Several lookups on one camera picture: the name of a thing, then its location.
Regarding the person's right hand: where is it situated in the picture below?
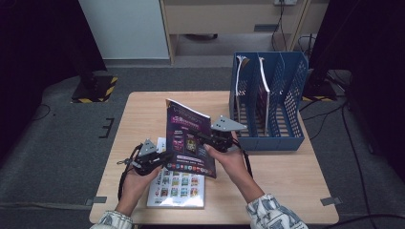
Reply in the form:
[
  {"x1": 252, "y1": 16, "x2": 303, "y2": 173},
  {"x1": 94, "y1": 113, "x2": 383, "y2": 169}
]
[{"x1": 202, "y1": 131, "x2": 256, "y2": 194}]

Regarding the hand-held gripper black cable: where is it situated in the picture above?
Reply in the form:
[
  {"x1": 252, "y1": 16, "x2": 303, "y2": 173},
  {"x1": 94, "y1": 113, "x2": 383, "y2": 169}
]
[
  {"x1": 117, "y1": 143, "x2": 143, "y2": 202},
  {"x1": 233, "y1": 144, "x2": 255, "y2": 179}
]

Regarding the grey tape piece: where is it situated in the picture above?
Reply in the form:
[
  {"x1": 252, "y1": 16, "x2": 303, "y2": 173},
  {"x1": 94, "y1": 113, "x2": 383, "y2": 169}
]
[
  {"x1": 85, "y1": 196, "x2": 108, "y2": 207},
  {"x1": 319, "y1": 196, "x2": 344, "y2": 207}
]

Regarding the person's left hand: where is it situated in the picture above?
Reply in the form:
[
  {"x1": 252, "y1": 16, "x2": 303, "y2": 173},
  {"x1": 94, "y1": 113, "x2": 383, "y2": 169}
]
[{"x1": 115, "y1": 165, "x2": 164, "y2": 218}]

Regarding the black and red cover book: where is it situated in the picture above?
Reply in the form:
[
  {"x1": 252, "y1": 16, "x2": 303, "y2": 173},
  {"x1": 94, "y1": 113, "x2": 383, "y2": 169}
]
[{"x1": 234, "y1": 54, "x2": 251, "y2": 127}]

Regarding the purple cover magazine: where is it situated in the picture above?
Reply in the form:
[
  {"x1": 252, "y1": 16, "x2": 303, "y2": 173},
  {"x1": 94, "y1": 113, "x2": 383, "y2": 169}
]
[
  {"x1": 256, "y1": 56, "x2": 271, "y2": 136},
  {"x1": 164, "y1": 98, "x2": 218, "y2": 179}
]

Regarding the right hand-held gripper black cable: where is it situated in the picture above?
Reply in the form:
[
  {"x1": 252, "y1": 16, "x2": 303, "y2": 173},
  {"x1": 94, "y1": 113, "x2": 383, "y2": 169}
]
[{"x1": 233, "y1": 144, "x2": 255, "y2": 179}]

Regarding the long black floor cable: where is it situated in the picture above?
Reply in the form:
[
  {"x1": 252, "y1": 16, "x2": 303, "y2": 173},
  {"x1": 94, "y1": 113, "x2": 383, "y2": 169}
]
[{"x1": 340, "y1": 94, "x2": 373, "y2": 223}]

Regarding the grey desk label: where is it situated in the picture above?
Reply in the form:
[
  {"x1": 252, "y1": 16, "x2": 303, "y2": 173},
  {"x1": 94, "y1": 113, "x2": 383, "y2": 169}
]
[{"x1": 253, "y1": 24, "x2": 280, "y2": 33}]

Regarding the beige wooden desk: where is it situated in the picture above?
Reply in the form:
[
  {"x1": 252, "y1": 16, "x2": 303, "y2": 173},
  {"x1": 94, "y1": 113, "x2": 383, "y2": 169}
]
[{"x1": 159, "y1": 0, "x2": 330, "y2": 66}]

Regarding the white book with colourful grid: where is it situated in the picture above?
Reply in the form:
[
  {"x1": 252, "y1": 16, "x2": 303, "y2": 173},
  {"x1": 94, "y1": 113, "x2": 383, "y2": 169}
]
[{"x1": 146, "y1": 136, "x2": 205, "y2": 209}]

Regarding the white cabinet panel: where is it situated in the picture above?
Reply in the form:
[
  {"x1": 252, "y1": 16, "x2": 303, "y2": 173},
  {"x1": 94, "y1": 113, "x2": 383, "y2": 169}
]
[{"x1": 78, "y1": 0, "x2": 170, "y2": 60}]

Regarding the black curtain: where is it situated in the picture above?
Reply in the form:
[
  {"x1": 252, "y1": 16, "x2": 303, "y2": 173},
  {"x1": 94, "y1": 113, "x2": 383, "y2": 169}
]
[
  {"x1": 0, "y1": 0, "x2": 108, "y2": 163},
  {"x1": 308, "y1": 0, "x2": 405, "y2": 184}
]

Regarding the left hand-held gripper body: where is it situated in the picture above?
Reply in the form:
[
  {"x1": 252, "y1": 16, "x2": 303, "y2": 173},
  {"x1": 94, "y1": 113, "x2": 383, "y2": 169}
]
[{"x1": 116, "y1": 138, "x2": 167, "y2": 177}]

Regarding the left hand-held gripper black cable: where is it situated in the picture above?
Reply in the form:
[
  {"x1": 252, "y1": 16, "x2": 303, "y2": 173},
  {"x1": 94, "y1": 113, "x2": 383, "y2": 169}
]
[{"x1": 117, "y1": 143, "x2": 143, "y2": 202}]

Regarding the black hanging power cable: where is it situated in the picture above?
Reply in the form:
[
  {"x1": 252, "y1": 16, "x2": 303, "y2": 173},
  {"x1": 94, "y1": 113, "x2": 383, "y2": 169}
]
[{"x1": 270, "y1": 3, "x2": 289, "y2": 52}]

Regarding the blue plastic file rack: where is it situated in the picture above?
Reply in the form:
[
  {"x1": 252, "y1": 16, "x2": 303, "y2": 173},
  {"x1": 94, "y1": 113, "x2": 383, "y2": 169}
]
[{"x1": 228, "y1": 51, "x2": 309, "y2": 152}]

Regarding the thin black floor cable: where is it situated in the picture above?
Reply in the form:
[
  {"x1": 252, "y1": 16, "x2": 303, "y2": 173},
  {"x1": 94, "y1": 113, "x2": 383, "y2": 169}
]
[{"x1": 31, "y1": 103, "x2": 52, "y2": 122}]

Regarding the black stand base striped tape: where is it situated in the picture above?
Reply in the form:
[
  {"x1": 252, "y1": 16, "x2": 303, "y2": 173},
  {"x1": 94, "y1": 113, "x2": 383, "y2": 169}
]
[
  {"x1": 301, "y1": 68, "x2": 339, "y2": 103},
  {"x1": 71, "y1": 72, "x2": 119, "y2": 104}
]

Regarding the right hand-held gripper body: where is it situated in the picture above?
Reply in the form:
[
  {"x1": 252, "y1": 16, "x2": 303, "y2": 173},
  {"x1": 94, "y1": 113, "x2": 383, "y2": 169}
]
[{"x1": 207, "y1": 114, "x2": 248, "y2": 154}]

